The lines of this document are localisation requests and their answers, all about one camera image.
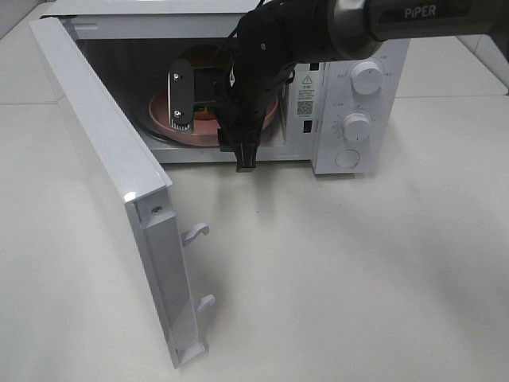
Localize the pink plate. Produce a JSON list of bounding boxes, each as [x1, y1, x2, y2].
[[147, 90, 279, 148]]

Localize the upper white dial knob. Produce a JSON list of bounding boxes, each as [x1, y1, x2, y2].
[[350, 60, 383, 96]]

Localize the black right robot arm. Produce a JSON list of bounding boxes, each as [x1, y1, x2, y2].
[[168, 1, 508, 172]]

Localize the lower white dial knob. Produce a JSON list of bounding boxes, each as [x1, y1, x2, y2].
[[342, 113, 371, 142]]

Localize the white microwave door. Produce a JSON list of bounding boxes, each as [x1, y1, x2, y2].
[[29, 18, 215, 368]]

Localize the glass turntable tray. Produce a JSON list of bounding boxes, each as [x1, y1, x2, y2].
[[137, 123, 282, 147]]

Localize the white microwave oven body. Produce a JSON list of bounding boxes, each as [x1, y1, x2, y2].
[[40, 1, 409, 174]]

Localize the white dial knob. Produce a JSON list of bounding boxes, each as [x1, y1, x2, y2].
[[342, 113, 371, 142], [350, 60, 383, 96]]

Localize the round white door button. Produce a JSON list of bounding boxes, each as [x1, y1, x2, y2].
[[335, 149, 360, 169]]

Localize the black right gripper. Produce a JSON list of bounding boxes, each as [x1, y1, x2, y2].
[[167, 59, 294, 172]]

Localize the burger with lettuce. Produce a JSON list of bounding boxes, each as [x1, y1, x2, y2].
[[179, 44, 227, 121]]

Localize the white warning label sticker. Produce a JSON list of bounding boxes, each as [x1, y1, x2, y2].
[[294, 71, 319, 118]]

